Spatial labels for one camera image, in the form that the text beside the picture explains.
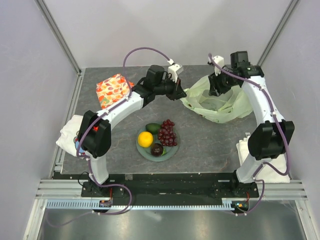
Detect floral orange folded cloth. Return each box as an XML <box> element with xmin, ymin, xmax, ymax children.
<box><xmin>96</xmin><ymin>73</ymin><xmax>129</xmax><ymax>109</ymax></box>

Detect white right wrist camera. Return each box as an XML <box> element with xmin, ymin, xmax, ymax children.
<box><xmin>208</xmin><ymin>55</ymin><xmax>225</xmax><ymax>76</ymax></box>

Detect teal round plate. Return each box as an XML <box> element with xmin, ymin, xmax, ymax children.
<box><xmin>136</xmin><ymin>122</ymin><xmax>180</xmax><ymax>162</ymax></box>

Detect green fake avocado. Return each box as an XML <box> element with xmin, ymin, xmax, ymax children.
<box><xmin>145</xmin><ymin>123</ymin><xmax>162</xmax><ymax>135</ymax></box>

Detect colourful printed cloth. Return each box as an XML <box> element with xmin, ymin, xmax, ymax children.
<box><xmin>73</xmin><ymin>131</ymin><xmax>86</xmax><ymax>157</ymax></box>

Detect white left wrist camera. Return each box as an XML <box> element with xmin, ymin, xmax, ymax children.
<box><xmin>167</xmin><ymin>58</ymin><xmax>184</xmax><ymax>83</ymax></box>

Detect light green plastic bag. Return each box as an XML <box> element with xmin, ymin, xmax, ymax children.
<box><xmin>180</xmin><ymin>75</ymin><xmax>253</xmax><ymax>124</ymax></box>

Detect slotted grey cable duct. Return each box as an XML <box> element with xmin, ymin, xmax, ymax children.
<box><xmin>46</xmin><ymin>199</ymin><xmax>235</xmax><ymax>211</ymax></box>

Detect dark red fake grapes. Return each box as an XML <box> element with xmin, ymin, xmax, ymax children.
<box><xmin>157</xmin><ymin>119</ymin><xmax>178</xmax><ymax>147</ymax></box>

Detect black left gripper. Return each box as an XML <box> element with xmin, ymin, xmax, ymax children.
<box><xmin>154</xmin><ymin>75</ymin><xmax>187</xmax><ymax>102</ymax></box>

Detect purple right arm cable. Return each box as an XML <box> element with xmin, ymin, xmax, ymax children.
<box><xmin>208</xmin><ymin>52</ymin><xmax>291</xmax><ymax>216</ymax></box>

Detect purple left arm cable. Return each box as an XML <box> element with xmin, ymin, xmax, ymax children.
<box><xmin>46</xmin><ymin>47</ymin><xmax>173</xmax><ymax>228</ymax></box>

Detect white folded towel left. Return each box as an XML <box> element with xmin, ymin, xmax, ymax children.
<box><xmin>56</xmin><ymin>115</ymin><xmax>83</xmax><ymax>157</ymax></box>

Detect dark purple fake plum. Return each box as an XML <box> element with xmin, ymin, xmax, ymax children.
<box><xmin>150</xmin><ymin>143</ymin><xmax>164</xmax><ymax>157</ymax></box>

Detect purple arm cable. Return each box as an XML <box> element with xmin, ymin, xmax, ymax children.
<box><xmin>46</xmin><ymin>47</ymin><xmax>173</xmax><ymax>228</ymax></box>
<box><xmin>208</xmin><ymin>52</ymin><xmax>291</xmax><ymax>216</ymax></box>

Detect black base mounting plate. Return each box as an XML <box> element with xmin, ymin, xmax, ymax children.
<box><xmin>80</xmin><ymin>172</ymin><xmax>258</xmax><ymax>201</ymax></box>

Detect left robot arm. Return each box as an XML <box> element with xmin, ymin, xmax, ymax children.
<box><xmin>76</xmin><ymin>63</ymin><xmax>187</xmax><ymax>197</ymax></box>

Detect aluminium frame post right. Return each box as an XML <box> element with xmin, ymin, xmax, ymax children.
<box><xmin>257</xmin><ymin>0</ymin><xmax>300</xmax><ymax>66</ymax></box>

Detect aluminium front rail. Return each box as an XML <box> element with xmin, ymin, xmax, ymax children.
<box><xmin>35</xmin><ymin>179</ymin><xmax>308</xmax><ymax>201</ymax></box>

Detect yellow fake orange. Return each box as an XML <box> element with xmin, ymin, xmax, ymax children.
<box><xmin>137</xmin><ymin>131</ymin><xmax>154</xmax><ymax>148</ymax></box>

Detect aluminium frame post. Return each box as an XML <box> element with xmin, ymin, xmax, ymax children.
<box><xmin>35</xmin><ymin>0</ymin><xmax>82</xmax><ymax>75</ymax></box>
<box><xmin>257</xmin><ymin>0</ymin><xmax>300</xmax><ymax>66</ymax></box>

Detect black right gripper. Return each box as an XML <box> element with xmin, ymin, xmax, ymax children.
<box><xmin>208</xmin><ymin>68</ymin><xmax>239</xmax><ymax>98</ymax></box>

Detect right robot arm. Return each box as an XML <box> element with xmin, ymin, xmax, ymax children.
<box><xmin>208</xmin><ymin>51</ymin><xmax>295</xmax><ymax>197</ymax></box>

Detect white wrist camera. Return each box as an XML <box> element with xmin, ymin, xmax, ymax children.
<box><xmin>208</xmin><ymin>55</ymin><xmax>225</xmax><ymax>76</ymax></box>
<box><xmin>167</xmin><ymin>58</ymin><xmax>184</xmax><ymax>83</ymax></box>

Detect white folded towel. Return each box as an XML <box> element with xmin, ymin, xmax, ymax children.
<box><xmin>236</xmin><ymin>136</ymin><xmax>290</xmax><ymax>184</ymax></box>
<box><xmin>56</xmin><ymin>115</ymin><xmax>83</xmax><ymax>157</ymax></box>

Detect aluminium frame post left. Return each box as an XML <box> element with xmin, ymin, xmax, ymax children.
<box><xmin>35</xmin><ymin>0</ymin><xmax>82</xmax><ymax>75</ymax></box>

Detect white folded towel right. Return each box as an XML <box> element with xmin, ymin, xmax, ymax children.
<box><xmin>236</xmin><ymin>136</ymin><xmax>290</xmax><ymax>184</ymax></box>

